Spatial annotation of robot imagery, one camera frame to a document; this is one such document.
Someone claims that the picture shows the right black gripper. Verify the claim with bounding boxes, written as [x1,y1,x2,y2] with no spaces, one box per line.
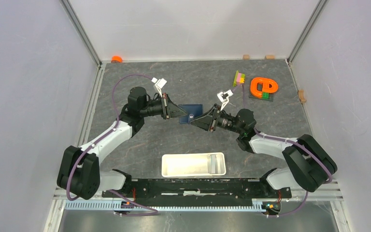
[190,104,243,135]

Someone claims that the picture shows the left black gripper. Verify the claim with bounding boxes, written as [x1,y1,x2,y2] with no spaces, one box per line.
[141,93,188,120]

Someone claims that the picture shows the navy blue card holder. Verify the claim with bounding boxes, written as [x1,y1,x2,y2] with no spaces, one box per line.
[179,104,203,124]

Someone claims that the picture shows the white plastic tray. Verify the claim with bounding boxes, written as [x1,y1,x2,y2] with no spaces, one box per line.
[161,152,227,178]

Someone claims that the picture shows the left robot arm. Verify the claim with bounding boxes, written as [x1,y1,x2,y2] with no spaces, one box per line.
[57,87,187,201]

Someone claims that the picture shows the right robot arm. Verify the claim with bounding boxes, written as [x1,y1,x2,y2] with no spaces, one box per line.
[190,105,338,197]

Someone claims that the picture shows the stack of silver cards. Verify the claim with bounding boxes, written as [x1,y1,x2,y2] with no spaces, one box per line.
[209,155,218,175]

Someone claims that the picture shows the pink green block stack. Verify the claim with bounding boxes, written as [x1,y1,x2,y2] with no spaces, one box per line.
[233,71,245,87]

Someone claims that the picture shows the green lego brick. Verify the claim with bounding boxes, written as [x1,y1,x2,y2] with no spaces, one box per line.
[261,92,270,100]

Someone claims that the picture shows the orange marble run piece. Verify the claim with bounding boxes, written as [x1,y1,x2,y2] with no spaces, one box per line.
[249,77,279,97]

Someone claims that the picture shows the orange round cap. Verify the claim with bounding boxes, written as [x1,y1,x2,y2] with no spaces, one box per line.
[111,56,123,63]

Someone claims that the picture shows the curved wooden piece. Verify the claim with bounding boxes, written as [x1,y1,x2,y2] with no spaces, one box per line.
[298,89,307,104]

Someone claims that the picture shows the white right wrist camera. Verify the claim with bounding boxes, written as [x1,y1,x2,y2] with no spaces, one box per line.
[217,89,233,111]

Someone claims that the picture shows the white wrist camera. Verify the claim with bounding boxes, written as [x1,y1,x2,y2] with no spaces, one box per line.
[217,89,233,111]
[152,77,167,97]

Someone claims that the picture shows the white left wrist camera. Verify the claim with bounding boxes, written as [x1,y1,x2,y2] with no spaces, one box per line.
[152,77,167,97]

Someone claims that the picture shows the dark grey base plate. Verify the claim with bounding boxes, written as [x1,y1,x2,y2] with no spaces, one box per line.
[249,92,274,102]

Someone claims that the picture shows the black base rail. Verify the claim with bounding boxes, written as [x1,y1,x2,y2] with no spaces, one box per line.
[118,178,292,207]

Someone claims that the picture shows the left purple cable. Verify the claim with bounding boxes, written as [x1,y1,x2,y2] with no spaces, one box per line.
[66,74,159,217]

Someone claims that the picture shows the purple cable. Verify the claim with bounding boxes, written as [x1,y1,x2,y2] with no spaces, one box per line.
[66,74,159,217]
[229,84,333,218]

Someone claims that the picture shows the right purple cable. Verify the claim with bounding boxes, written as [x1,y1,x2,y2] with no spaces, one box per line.
[229,84,333,218]

